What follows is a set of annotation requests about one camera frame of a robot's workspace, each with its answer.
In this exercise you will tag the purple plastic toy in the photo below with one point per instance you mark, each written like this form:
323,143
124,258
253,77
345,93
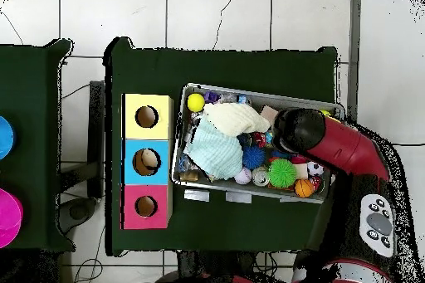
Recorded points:
212,97

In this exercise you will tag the green cloth side table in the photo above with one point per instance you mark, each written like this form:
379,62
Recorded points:
30,97

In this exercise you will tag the orange basketball toy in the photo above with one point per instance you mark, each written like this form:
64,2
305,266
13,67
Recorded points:
303,188

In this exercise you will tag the dark green tablecloth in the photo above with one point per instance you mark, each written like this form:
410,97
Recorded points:
199,67

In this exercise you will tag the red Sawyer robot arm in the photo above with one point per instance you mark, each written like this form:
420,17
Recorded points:
345,147

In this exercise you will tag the red drink can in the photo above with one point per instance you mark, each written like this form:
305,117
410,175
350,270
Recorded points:
317,183

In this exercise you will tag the yellow smiley ball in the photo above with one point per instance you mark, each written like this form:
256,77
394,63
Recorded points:
196,102

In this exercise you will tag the green spiky ball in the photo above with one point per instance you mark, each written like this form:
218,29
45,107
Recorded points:
282,173

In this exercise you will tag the crushed clear plastic bottle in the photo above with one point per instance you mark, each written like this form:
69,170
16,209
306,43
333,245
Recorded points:
234,98

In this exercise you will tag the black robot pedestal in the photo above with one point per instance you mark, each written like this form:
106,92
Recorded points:
212,261

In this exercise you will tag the cream waffle cloth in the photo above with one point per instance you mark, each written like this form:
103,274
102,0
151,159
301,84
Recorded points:
235,118

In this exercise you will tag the plain wooden block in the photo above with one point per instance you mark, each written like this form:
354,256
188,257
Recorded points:
301,171
269,114

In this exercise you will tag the silver drink can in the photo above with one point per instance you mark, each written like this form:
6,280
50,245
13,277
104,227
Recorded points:
260,176

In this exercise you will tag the plain yellow ball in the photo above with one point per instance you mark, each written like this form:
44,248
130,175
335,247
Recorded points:
326,113

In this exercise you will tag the magenta bowl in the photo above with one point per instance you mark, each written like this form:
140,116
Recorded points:
9,218

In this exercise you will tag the black white soccer ball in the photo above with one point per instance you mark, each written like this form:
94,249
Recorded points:
315,168

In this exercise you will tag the grey tape strip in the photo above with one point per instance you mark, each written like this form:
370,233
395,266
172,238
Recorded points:
238,197
196,195

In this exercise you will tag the blue globe ball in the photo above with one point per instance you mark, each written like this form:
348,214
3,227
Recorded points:
269,137

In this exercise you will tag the blue spiky ball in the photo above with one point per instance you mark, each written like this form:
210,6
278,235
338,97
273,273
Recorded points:
254,157

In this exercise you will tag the wooden three-hole box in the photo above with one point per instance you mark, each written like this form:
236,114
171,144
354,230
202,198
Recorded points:
132,130

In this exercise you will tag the mint waffle cloth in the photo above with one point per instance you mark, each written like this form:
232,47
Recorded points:
215,155

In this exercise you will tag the blue bowl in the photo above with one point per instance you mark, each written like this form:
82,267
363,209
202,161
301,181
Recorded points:
6,138

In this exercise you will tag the white baseball toy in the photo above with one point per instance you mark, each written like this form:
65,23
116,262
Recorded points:
243,176

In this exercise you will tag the silver mesh bin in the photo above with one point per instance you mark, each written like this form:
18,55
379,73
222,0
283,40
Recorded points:
232,188

